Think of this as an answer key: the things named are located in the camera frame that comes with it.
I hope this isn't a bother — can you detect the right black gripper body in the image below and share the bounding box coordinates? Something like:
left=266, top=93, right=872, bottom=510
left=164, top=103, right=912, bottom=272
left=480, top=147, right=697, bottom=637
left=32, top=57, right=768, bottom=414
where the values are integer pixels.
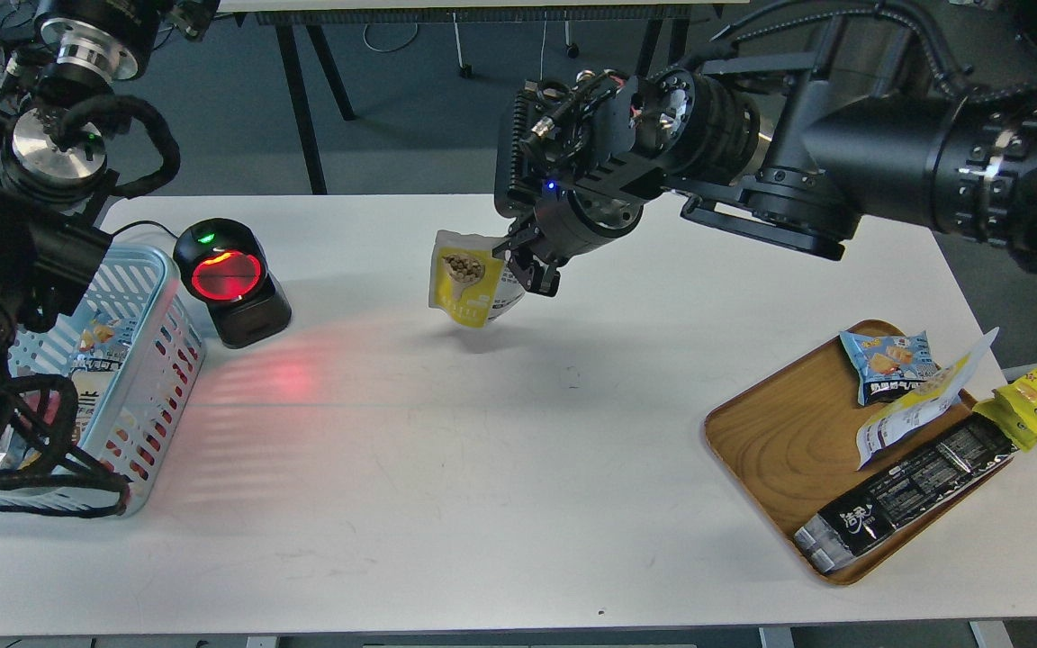
left=532, top=166, right=663, bottom=264

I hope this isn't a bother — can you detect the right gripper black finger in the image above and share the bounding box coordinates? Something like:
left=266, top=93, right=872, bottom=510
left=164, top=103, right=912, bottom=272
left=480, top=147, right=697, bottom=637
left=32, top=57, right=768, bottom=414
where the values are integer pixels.
left=492, top=220, right=539, bottom=263
left=516, top=250, right=561, bottom=298

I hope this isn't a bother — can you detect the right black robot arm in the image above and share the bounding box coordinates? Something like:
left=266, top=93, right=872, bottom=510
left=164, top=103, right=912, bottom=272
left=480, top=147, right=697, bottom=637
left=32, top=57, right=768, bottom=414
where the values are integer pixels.
left=492, top=1, right=1037, bottom=295

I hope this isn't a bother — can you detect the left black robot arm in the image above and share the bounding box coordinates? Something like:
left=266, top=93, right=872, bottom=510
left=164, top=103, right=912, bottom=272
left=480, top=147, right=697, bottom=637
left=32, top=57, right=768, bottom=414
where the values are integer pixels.
left=0, top=1, right=220, bottom=519

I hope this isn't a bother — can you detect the blue snack bag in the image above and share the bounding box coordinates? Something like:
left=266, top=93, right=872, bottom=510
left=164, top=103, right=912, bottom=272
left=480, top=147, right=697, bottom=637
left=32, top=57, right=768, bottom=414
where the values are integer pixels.
left=839, top=331, right=938, bottom=406

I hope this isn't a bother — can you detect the light blue plastic basket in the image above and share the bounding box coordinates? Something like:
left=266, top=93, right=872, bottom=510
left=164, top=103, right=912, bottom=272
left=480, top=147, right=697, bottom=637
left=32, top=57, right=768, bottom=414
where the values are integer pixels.
left=0, top=245, right=204, bottom=518

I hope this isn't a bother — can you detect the snack bag inside basket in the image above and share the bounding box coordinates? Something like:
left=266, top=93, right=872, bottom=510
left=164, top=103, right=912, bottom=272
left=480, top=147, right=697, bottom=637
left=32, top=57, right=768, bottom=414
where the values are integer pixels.
left=68, top=313, right=137, bottom=374

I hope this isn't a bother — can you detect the long black snack package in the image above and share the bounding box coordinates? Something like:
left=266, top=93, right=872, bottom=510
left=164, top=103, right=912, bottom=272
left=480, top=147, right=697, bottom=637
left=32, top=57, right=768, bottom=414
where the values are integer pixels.
left=791, top=414, right=1017, bottom=573

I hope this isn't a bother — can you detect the black barcode scanner red window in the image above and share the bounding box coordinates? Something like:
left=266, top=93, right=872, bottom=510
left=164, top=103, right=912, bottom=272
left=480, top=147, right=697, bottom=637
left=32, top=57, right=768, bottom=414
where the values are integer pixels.
left=173, top=218, right=293, bottom=349

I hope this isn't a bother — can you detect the brown wooden tray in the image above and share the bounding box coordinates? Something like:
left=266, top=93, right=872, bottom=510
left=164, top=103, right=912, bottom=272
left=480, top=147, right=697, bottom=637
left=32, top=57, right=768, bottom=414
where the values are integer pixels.
left=704, top=337, right=1017, bottom=585

